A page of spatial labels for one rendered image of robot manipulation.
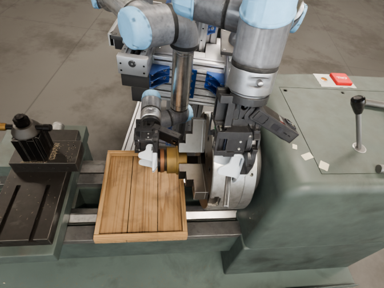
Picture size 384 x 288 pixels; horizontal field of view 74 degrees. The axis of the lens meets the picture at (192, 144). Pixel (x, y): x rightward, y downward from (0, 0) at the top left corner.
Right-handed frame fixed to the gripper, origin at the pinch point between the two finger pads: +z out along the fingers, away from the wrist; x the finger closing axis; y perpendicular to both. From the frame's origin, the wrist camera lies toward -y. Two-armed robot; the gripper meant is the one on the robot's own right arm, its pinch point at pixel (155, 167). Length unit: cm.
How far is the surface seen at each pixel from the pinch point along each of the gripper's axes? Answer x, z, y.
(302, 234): -10, 19, -46
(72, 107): -108, -147, 80
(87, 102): -108, -155, 68
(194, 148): 4.6, -4.1, -11.8
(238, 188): 6.1, 11.2, -22.5
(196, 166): 2.0, 0.9, -12.5
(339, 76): 19, -27, -64
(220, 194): 4.3, 11.8, -17.8
